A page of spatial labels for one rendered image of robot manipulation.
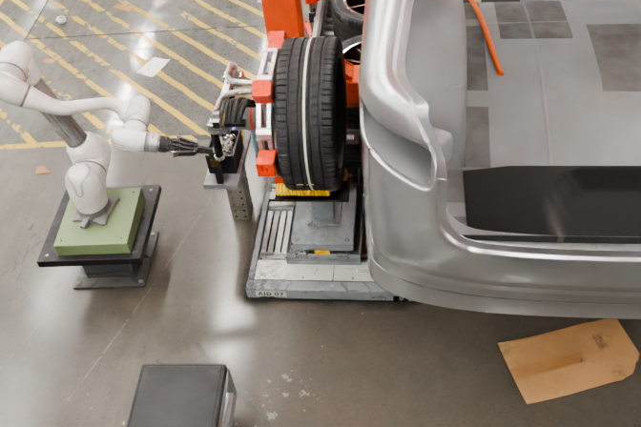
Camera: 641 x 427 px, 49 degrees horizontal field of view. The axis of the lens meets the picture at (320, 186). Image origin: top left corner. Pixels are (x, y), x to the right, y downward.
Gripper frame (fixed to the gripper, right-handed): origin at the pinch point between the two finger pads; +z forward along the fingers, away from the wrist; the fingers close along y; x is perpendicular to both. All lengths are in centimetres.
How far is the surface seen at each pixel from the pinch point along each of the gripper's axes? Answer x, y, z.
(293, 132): -40, -27, 35
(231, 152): 13.9, 16.2, 11.7
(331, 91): -55, -18, 47
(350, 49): 2, 107, 70
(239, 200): 52, 23, 19
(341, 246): 32, -18, 69
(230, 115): -33.4, -14.5, 9.5
